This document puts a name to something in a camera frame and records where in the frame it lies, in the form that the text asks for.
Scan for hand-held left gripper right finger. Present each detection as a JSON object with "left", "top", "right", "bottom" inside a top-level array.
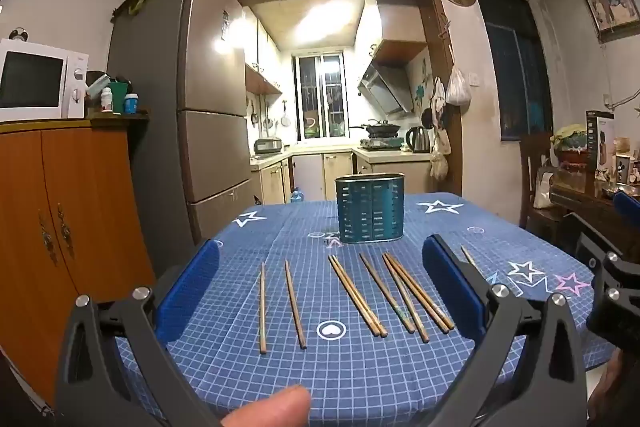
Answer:
[{"left": 422, "top": 234, "right": 587, "bottom": 427}]

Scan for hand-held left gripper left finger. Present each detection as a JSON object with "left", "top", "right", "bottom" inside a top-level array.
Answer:
[{"left": 54, "top": 238, "right": 221, "bottom": 427}]

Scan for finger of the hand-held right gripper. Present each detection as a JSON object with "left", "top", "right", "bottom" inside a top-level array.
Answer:
[
  {"left": 613, "top": 191, "right": 640, "bottom": 230},
  {"left": 570, "top": 212, "right": 640, "bottom": 348}
]

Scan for bunch of wooden chopsticks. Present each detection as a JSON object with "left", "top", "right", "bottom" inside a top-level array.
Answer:
[{"left": 258, "top": 245, "right": 482, "bottom": 355}]

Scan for teal perforated metal utensil holder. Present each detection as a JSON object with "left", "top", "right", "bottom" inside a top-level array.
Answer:
[{"left": 334, "top": 174, "right": 406, "bottom": 246}]

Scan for person's right forearm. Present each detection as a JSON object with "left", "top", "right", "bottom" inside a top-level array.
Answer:
[{"left": 587, "top": 347, "right": 640, "bottom": 427}]

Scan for person's left hand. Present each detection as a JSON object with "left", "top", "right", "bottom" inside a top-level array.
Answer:
[{"left": 220, "top": 384, "right": 311, "bottom": 427}]

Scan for dark wooden sideboard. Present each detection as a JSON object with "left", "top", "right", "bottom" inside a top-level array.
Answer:
[{"left": 547, "top": 177, "right": 640, "bottom": 258}]

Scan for black printed box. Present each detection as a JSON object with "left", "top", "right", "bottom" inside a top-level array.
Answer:
[{"left": 585, "top": 109, "right": 616, "bottom": 173}]

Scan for potted flowers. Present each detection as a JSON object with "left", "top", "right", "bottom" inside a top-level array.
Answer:
[{"left": 551, "top": 124, "right": 592, "bottom": 170}]

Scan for dark wooden chair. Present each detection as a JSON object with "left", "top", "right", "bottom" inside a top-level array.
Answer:
[{"left": 519, "top": 131, "right": 568, "bottom": 235}]

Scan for hanging beige bags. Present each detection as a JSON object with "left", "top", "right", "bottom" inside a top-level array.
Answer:
[{"left": 429, "top": 77, "right": 452, "bottom": 181}]

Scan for steel electric kettle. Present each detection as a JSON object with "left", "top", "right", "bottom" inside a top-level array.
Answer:
[{"left": 404, "top": 126, "right": 432, "bottom": 153}]

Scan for blue grid star tablecloth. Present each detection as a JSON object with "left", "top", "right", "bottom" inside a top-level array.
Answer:
[{"left": 115, "top": 193, "right": 617, "bottom": 427}]

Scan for gas stove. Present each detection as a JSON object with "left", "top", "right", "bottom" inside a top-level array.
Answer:
[{"left": 360, "top": 134, "right": 407, "bottom": 151}]

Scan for beige kitchen base cabinets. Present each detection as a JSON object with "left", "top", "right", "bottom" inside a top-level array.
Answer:
[{"left": 250, "top": 146, "right": 434, "bottom": 206}]

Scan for orange wooden cabinet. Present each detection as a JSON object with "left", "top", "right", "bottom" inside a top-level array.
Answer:
[{"left": 0, "top": 113, "right": 157, "bottom": 408}]

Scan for black wok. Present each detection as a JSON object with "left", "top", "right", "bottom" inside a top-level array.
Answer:
[{"left": 349, "top": 119, "right": 404, "bottom": 134}]

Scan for dark window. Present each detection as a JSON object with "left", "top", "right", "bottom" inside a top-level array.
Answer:
[{"left": 474, "top": 0, "right": 554, "bottom": 142}]

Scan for white hanging plastic bag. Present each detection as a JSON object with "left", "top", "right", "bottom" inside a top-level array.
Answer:
[{"left": 445, "top": 64, "right": 472, "bottom": 106}]

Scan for green box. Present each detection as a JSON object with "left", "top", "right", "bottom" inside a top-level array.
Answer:
[{"left": 107, "top": 81, "right": 129, "bottom": 114}]

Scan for steel range hood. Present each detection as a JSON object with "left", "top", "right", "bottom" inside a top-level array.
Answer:
[{"left": 357, "top": 58, "right": 417, "bottom": 116}]

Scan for bronze three-door refrigerator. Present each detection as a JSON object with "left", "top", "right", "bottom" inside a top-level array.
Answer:
[{"left": 107, "top": 0, "right": 254, "bottom": 255}]

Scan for barred kitchen window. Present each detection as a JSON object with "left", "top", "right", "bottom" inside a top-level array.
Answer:
[{"left": 292, "top": 52, "right": 346, "bottom": 141}]

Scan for beige cabinet above range hood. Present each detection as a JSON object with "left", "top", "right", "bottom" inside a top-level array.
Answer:
[{"left": 354, "top": 0, "right": 429, "bottom": 68}]

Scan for white microwave oven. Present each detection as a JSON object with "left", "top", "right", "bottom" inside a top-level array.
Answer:
[{"left": 0, "top": 38, "right": 90, "bottom": 123}]

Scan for ceiling light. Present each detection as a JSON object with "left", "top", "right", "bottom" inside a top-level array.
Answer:
[{"left": 299, "top": 0, "right": 363, "bottom": 38}]

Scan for framed wall picture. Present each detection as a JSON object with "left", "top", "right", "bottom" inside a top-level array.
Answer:
[{"left": 578, "top": 0, "right": 640, "bottom": 44}]

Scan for dark wooden door frame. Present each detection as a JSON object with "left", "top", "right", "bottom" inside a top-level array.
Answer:
[{"left": 225, "top": 0, "right": 464, "bottom": 208}]

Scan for beige wall cabinets with handles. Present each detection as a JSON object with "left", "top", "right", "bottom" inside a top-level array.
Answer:
[{"left": 243, "top": 6, "right": 284, "bottom": 96}]

